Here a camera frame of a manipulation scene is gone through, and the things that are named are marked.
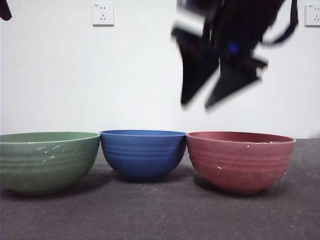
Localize red ribbed bowl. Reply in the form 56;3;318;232
185;131;297;195

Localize green ribbed bowl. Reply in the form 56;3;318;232
0;131;101;197

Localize blue ribbed bowl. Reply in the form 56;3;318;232
99;129;187;182

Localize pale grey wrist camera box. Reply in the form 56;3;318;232
172;11;206;36

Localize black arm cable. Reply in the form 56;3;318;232
262;0;300;47

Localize white wall socket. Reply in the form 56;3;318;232
304;4;320;28
91;3;115;27

